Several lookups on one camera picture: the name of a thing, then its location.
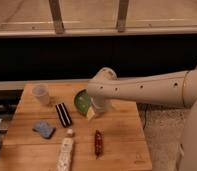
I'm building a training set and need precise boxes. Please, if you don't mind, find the black white striped block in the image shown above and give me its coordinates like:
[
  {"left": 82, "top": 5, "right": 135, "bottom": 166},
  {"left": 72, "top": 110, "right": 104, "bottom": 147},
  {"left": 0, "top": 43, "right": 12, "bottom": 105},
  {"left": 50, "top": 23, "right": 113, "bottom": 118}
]
[{"left": 55, "top": 103, "right": 72, "bottom": 128}]

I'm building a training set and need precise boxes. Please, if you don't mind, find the wooden window post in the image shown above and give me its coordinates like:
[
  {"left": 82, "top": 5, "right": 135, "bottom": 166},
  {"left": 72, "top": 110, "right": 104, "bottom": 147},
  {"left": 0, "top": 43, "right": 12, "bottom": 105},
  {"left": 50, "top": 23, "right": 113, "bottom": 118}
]
[
  {"left": 116, "top": 0, "right": 129, "bottom": 32},
  {"left": 49, "top": 0, "right": 64, "bottom": 34}
]

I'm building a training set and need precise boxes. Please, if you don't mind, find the wooden window post left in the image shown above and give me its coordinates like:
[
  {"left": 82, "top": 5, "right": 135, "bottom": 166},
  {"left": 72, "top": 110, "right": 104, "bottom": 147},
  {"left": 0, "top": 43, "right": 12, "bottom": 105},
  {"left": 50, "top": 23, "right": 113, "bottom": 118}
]
[{"left": 49, "top": 0, "right": 64, "bottom": 34}]

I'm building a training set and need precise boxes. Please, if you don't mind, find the blue sponge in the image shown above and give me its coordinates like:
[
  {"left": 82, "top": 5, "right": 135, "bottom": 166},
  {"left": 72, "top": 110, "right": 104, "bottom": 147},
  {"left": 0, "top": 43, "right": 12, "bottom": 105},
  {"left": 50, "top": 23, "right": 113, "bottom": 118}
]
[{"left": 32, "top": 121, "right": 56, "bottom": 139}]

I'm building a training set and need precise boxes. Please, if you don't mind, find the wooden window post right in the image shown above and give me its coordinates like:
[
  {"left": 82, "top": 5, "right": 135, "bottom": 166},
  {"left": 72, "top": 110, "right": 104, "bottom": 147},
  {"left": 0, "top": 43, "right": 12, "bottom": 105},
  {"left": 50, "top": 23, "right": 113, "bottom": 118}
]
[{"left": 116, "top": 0, "right": 129, "bottom": 32}]

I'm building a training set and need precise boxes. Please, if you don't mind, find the red chip bag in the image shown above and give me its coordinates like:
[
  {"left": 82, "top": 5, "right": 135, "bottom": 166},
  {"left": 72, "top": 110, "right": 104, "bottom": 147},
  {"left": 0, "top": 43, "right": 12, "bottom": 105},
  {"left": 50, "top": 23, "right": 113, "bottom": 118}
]
[{"left": 94, "top": 131, "right": 103, "bottom": 157}]

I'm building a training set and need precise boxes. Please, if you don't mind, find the green bowl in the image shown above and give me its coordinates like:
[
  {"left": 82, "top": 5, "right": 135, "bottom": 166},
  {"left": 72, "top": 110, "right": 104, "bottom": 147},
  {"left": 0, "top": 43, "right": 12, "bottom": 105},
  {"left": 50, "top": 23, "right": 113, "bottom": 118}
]
[{"left": 74, "top": 89, "right": 91, "bottom": 116}]

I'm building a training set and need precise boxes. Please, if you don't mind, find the translucent plastic cup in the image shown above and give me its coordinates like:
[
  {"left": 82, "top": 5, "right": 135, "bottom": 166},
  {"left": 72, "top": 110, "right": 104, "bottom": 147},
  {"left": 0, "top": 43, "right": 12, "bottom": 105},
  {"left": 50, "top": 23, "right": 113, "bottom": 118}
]
[{"left": 31, "top": 84, "right": 50, "bottom": 105}]

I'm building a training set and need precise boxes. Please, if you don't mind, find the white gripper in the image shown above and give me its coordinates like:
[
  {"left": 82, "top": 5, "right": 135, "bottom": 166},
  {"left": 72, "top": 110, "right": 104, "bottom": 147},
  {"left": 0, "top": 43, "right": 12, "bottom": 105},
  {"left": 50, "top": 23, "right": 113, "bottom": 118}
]
[{"left": 86, "top": 97, "right": 112, "bottom": 121}]

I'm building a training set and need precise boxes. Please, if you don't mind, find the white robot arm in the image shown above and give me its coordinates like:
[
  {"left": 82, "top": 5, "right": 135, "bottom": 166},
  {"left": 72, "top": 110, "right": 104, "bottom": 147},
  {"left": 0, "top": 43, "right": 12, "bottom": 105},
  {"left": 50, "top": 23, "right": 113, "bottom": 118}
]
[{"left": 86, "top": 67, "right": 197, "bottom": 171}]

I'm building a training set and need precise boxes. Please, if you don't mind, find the small white cube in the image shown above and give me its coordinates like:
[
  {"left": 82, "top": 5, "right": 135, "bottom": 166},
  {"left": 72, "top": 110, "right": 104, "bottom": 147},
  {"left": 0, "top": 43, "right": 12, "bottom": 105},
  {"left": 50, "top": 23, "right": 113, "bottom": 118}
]
[{"left": 67, "top": 129, "right": 74, "bottom": 137}]

